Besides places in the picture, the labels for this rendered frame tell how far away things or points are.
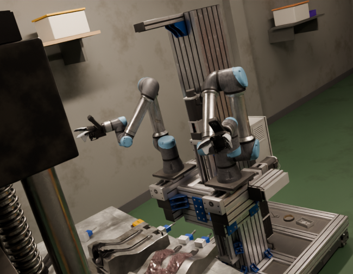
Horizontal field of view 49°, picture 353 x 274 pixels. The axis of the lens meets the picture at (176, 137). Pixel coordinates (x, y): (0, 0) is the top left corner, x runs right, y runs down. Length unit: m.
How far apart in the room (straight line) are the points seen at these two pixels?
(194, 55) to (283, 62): 4.90
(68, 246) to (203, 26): 1.85
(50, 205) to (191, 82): 1.86
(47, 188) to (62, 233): 0.09
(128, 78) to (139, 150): 0.89
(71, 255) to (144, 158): 4.10
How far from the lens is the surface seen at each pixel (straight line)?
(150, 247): 2.19
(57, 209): 0.71
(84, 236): 2.63
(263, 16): 6.81
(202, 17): 2.39
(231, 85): 2.10
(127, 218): 2.75
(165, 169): 2.63
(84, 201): 4.42
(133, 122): 2.52
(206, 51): 2.38
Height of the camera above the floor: 1.97
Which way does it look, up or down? 16 degrees down
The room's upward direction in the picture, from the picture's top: 14 degrees counter-clockwise
